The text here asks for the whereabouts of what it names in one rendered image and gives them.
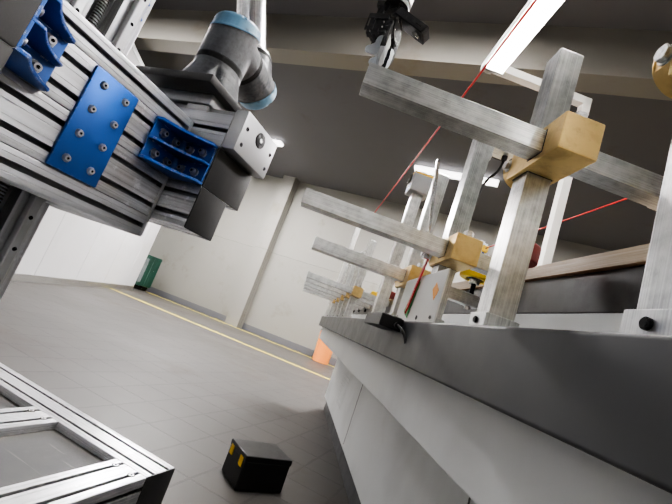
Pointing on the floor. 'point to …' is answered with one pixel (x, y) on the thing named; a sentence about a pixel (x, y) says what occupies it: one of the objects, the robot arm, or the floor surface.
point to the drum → (322, 353)
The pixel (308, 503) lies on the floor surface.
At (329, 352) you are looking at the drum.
